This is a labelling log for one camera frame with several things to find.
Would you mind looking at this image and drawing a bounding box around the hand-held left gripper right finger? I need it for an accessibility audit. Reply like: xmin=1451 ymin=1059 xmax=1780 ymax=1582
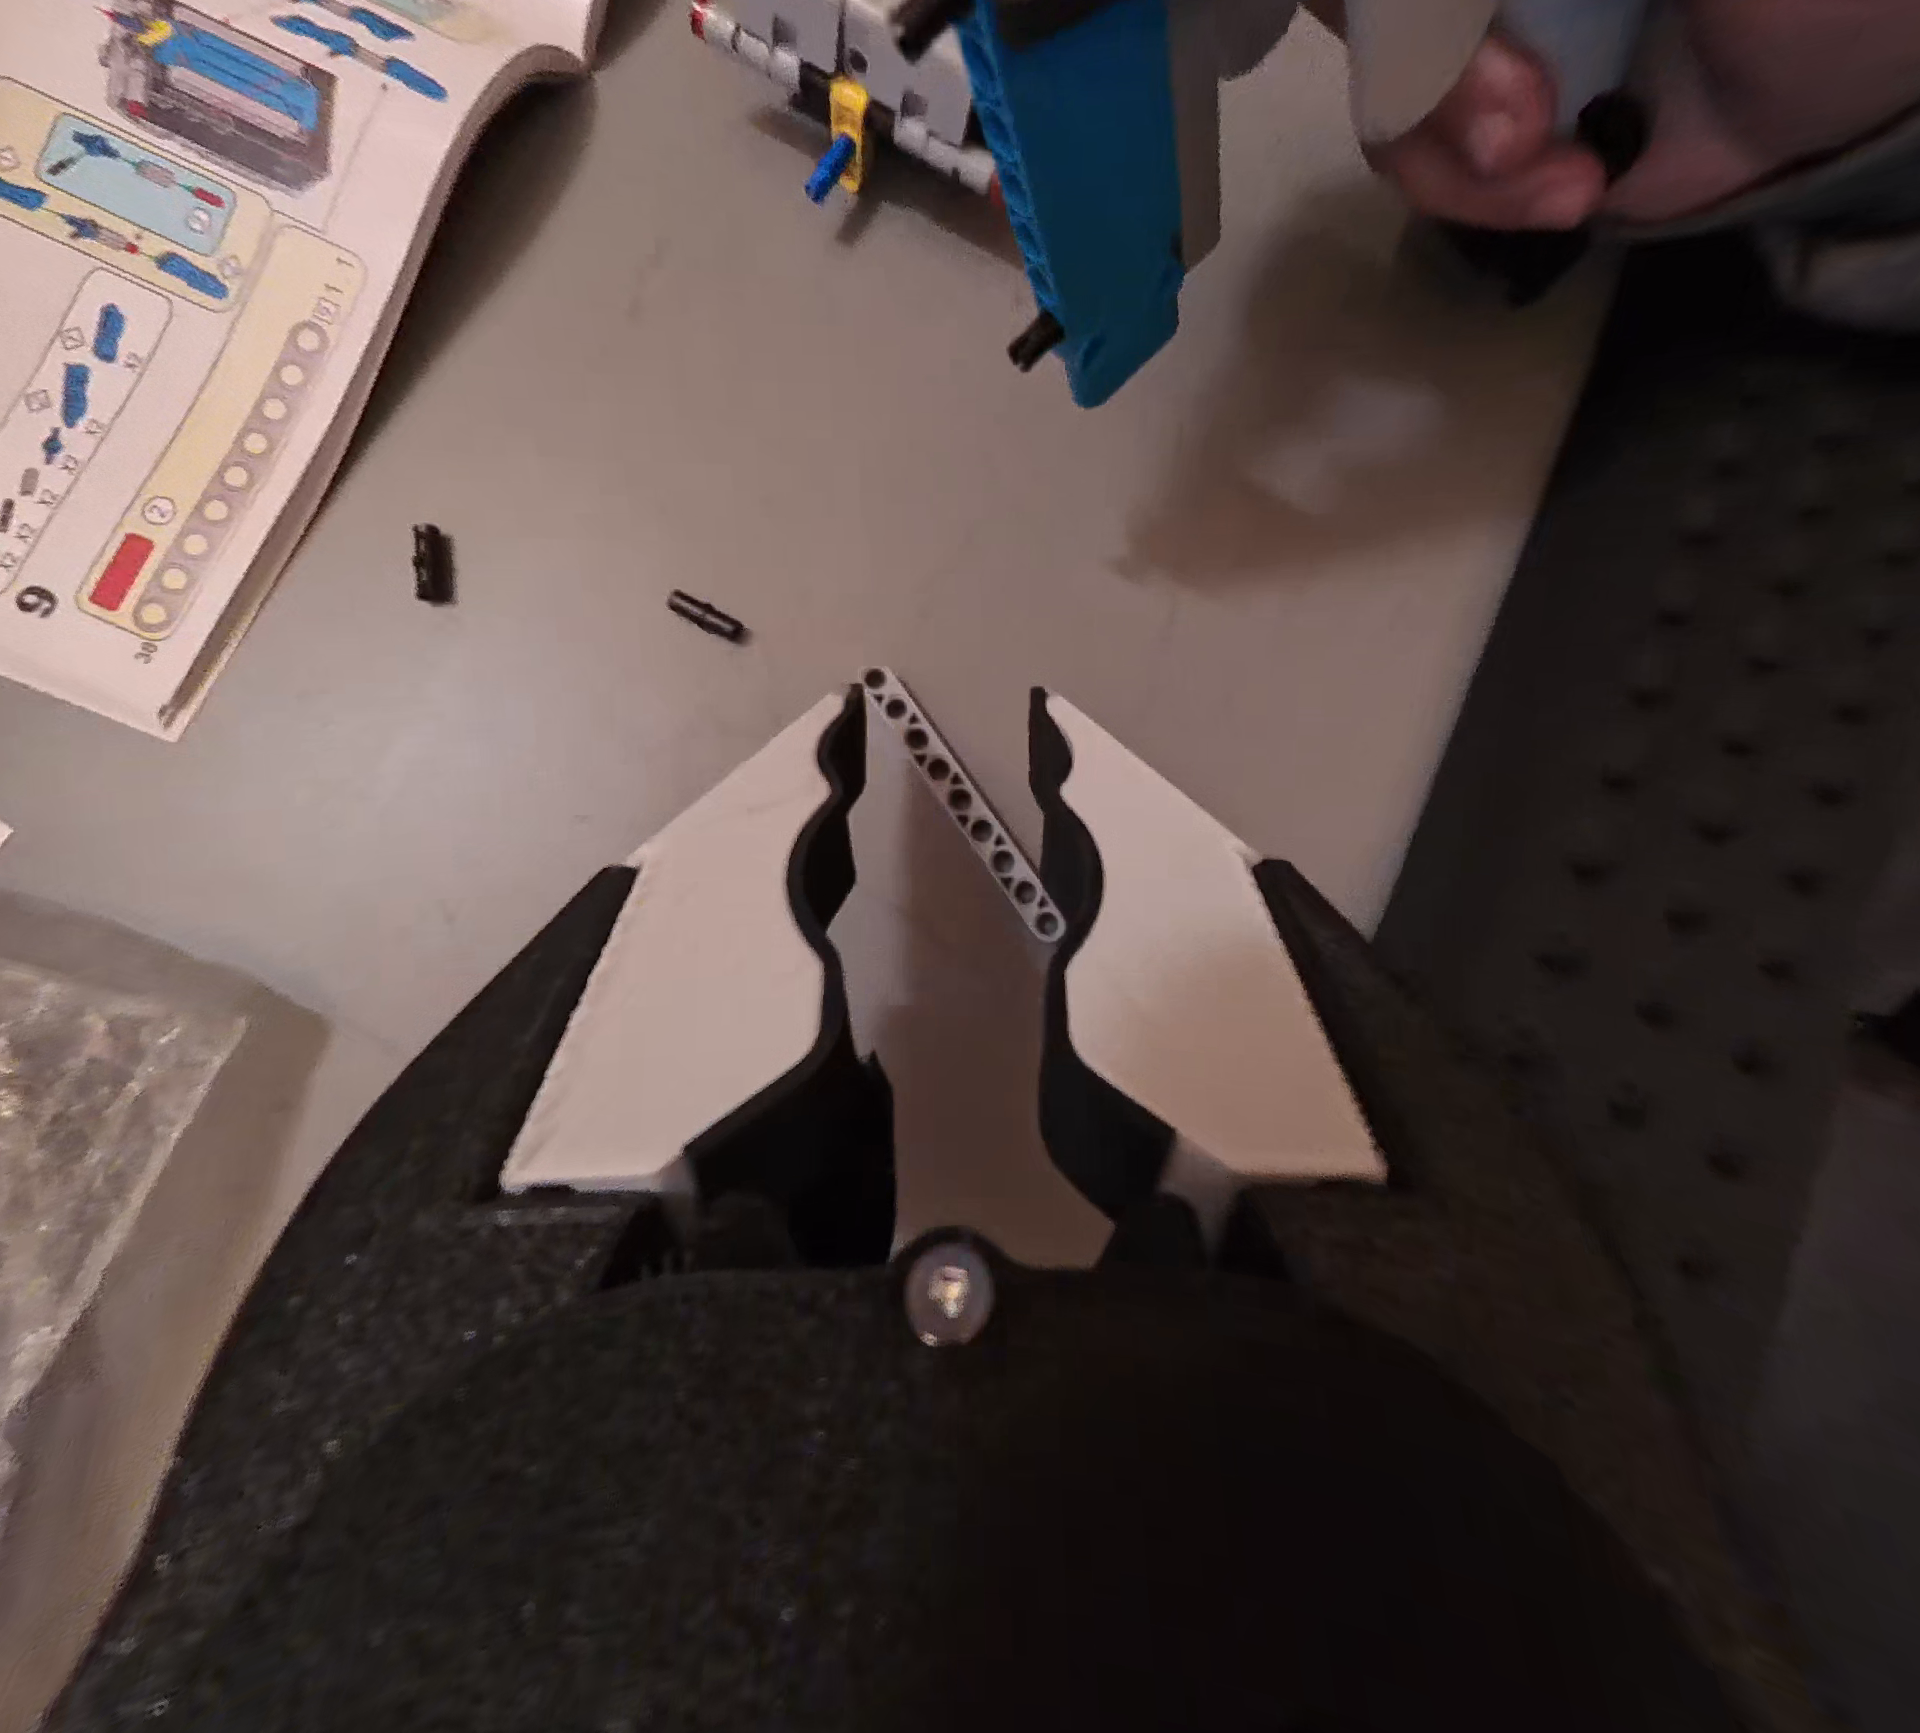
xmin=1027 ymin=687 xmax=1390 ymax=1187

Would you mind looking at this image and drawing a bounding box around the open instruction booklet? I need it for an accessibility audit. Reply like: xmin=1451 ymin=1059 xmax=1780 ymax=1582
xmin=0 ymin=0 xmax=739 ymax=736

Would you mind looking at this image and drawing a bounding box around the clear bubble wrap bag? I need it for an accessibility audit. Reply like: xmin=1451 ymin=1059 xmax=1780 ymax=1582
xmin=0 ymin=960 xmax=251 ymax=1465

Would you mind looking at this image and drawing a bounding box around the grey desk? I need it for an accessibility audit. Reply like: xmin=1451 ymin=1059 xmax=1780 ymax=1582
xmin=0 ymin=0 xmax=1622 ymax=1733

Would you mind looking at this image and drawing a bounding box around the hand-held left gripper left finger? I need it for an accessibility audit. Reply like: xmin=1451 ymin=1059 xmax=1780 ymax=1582
xmin=498 ymin=682 xmax=895 ymax=1198

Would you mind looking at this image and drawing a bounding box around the blue perforated building beam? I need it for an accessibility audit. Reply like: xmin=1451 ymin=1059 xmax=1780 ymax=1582
xmin=904 ymin=0 xmax=1191 ymax=410

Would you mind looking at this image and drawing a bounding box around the black dotted mat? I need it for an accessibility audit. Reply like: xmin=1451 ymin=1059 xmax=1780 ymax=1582
xmin=1381 ymin=248 xmax=1920 ymax=1733

